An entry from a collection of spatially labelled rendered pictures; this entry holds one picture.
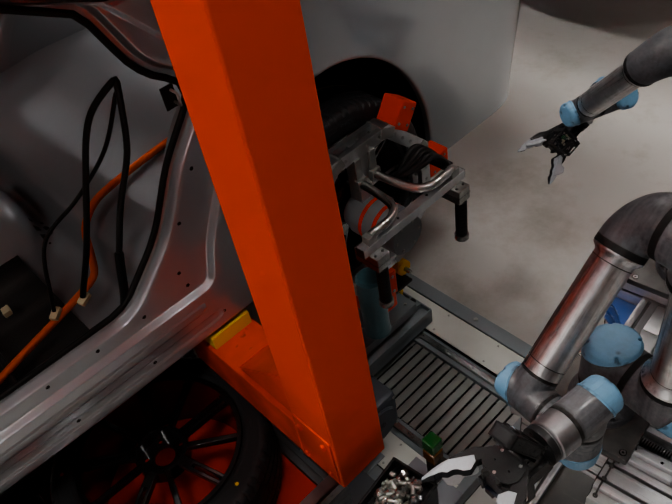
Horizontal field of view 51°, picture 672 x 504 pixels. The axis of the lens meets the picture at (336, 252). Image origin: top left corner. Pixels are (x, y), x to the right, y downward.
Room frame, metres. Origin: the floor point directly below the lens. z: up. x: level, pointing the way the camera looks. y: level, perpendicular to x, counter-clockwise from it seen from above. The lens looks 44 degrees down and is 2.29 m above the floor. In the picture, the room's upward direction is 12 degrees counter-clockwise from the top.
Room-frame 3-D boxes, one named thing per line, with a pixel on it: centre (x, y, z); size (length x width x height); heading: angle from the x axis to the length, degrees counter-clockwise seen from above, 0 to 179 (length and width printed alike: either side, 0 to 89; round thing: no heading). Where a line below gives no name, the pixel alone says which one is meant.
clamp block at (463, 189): (1.56, -0.37, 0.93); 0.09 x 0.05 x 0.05; 36
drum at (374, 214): (1.57, -0.15, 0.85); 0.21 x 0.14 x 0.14; 36
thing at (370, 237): (1.47, -0.10, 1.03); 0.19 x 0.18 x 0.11; 36
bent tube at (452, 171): (1.59, -0.26, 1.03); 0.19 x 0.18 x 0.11; 36
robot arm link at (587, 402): (0.61, -0.36, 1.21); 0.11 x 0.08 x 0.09; 118
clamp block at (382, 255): (1.36, -0.10, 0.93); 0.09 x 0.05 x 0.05; 36
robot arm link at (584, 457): (0.63, -0.35, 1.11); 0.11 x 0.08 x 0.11; 27
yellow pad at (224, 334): (1.45, 0.39, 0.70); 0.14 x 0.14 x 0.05; 36
